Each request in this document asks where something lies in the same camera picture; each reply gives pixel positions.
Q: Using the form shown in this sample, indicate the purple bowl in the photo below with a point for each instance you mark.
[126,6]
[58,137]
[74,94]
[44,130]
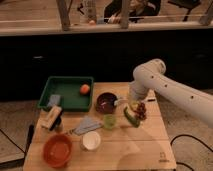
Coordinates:
[105,103]

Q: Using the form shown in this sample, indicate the white dish brush black head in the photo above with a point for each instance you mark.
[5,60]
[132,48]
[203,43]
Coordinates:
[130,101]

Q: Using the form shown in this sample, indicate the green plastic tray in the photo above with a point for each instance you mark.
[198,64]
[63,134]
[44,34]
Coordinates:
[68,88]

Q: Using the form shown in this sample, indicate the orange fruit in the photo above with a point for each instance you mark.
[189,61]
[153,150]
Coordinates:
[84,89]

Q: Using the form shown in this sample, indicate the red grapes bunch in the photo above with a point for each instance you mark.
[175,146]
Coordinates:
[141,111]

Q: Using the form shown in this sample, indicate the wooden table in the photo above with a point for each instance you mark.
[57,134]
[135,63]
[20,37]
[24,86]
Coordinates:
[122,148]

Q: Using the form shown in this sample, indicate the green cup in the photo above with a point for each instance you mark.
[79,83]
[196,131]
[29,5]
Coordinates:
[109,121]

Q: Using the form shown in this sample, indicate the red orange bowl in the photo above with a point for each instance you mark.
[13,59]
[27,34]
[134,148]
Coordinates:
[57,150]

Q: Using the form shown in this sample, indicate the grey metal spatula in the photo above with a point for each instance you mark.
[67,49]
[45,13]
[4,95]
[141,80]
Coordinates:
[87,124]

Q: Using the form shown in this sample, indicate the blue sponge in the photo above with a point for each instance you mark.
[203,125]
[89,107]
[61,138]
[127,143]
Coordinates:
[54,100]

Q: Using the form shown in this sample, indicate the wooden block brush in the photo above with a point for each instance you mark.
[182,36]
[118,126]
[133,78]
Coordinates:
[51,117]

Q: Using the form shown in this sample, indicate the white cup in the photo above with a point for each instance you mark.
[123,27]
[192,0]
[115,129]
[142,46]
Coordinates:
[91,140]

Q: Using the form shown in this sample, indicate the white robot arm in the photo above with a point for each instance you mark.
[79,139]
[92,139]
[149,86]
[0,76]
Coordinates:
[150,76]

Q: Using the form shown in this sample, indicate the yellow banana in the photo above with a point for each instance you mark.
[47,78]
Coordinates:
[134,106]

